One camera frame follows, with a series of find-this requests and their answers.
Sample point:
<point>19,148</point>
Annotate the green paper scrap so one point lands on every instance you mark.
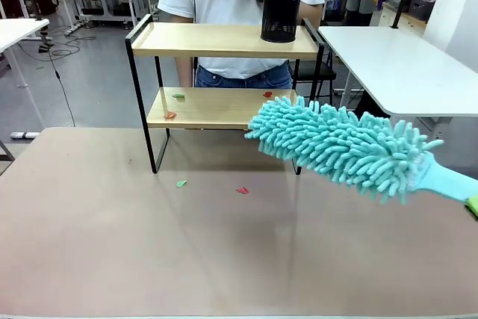
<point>181,184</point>
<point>179,96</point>

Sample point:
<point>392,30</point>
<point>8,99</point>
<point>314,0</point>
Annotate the person's right forearm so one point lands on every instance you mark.
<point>185,68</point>

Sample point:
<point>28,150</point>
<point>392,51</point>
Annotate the two-tier wood metal shelf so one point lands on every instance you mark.
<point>224,40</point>

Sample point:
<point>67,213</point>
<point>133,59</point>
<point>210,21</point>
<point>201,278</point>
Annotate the large white table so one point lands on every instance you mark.
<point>403,68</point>

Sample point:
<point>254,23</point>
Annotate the black mesh pen holder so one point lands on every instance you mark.
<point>281,16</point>

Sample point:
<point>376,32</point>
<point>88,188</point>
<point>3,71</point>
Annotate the small white table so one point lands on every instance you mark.
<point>18,33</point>

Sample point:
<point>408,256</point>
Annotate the teal chenille duster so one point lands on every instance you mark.
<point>336,143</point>

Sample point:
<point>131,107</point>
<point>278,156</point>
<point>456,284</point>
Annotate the red paper scrap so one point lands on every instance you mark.
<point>242,190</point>
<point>267,94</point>

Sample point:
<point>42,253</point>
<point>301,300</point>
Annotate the grey plastic crate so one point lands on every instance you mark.
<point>421,8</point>

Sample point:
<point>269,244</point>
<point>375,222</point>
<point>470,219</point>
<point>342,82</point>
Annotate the white power strip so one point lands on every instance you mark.
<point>25,134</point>

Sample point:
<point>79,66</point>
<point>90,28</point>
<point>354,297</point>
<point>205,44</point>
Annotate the orange paper scrap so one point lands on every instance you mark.
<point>170,115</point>

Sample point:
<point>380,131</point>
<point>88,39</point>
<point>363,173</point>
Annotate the black backpack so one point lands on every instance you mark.
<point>48,0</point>

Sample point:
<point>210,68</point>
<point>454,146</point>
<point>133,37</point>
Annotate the black chair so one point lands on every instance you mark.
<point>317,70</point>

